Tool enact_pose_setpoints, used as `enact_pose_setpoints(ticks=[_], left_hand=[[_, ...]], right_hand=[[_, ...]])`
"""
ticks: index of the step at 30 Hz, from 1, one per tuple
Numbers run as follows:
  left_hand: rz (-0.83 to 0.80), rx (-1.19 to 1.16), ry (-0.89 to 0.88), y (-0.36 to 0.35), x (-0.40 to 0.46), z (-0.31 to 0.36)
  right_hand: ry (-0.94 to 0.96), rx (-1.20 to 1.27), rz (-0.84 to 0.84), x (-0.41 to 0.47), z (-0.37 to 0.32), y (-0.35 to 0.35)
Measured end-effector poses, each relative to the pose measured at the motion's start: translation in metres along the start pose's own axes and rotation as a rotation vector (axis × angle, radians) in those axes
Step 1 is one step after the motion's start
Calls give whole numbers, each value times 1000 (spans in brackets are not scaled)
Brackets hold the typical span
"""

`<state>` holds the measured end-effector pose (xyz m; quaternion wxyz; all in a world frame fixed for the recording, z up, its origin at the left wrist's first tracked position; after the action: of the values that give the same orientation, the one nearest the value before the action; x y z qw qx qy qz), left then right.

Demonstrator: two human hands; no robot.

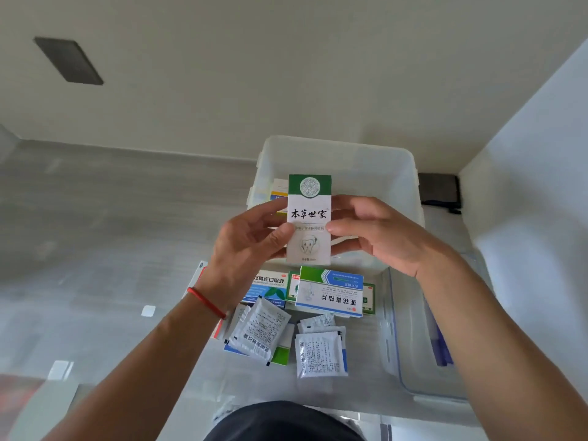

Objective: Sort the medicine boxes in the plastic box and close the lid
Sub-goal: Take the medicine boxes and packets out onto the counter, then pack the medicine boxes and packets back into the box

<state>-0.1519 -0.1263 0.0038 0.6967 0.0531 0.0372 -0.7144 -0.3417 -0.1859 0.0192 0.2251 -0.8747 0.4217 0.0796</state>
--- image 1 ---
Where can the person's left hand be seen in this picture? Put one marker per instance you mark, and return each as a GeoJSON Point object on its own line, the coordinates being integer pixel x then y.
{"type": "Point", "coordinates": [243, 252]}

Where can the person's left forearm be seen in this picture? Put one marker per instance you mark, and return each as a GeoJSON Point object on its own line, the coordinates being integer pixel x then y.
{"type": "Point", "coordinates": [138, 385]}

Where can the yellow orange figure medicine box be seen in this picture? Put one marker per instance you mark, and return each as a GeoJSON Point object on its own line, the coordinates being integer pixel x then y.
{"type": "Point", "coordinates": [278, 190]}

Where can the small white square sticker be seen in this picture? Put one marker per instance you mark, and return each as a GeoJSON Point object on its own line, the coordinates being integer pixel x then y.
{"type": "Point", "coordinates": [148, 311]}

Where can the person's dark clothing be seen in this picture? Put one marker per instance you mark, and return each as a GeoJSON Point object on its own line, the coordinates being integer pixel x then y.
{"type": "Point", "coordinates": [285, 424]}

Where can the red cartoon print medicine box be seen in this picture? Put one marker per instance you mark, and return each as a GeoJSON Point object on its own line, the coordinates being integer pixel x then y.
{"type": "Point", "coordinates": [198, 270]}

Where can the clear plastic storage box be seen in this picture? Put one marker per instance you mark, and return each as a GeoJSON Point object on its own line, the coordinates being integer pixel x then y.
{"type": "Point", "coordinates": [340, 156]}

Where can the person's right forearm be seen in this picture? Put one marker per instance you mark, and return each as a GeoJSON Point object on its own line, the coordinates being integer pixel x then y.
{"type": "Point", "coordinates": [505, 362]}

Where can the tall white green box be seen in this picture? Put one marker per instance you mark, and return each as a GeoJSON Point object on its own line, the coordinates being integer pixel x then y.
{"type": "Point", "coordinates": [308, 202]}

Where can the white rectangular label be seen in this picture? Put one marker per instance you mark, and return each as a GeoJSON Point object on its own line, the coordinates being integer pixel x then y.
{"type": "Point", "coordinates": [60, 370]}

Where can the person's right hand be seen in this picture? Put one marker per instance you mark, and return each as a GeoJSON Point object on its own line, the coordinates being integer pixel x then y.
{"type": "Point", "coordinates": [395, 243]}

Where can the white blue green medicine box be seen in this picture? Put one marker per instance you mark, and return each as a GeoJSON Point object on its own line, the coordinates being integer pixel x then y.
{"type": "Point", "coordinates": [285, 349]}
{"type": "Point", "coordinates": [330, 293]}

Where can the person's left white shoe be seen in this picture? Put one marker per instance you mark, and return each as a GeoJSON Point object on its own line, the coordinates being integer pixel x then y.
{"type": "Point", "coordinates": [223, 411]}

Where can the white medicine sachet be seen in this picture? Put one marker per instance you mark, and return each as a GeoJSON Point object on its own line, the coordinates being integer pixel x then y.
{"type": "Point", "coordinates": [345, 351]}
{"type": "Point", "coordinates": [317, 322]}
{"type": "Point", "coordinates": [239, 319]}
{"type": "Point", "coordinates": [319, 355]}
{"type": "Point", "coordinates": [262, 330]}

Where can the white lower cabinet front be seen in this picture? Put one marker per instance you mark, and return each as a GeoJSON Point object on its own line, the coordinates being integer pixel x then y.
{"type": "Point", "coordinates": [422, 431]}

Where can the grey wall socket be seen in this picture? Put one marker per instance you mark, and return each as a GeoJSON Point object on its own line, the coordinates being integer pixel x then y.
{"type": "Point", "coordinates": [69, 61]}

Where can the blue leaf print medicine box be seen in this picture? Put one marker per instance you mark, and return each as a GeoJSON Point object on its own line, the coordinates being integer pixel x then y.
{"type": "Point", "coordinates": [271, 289]}

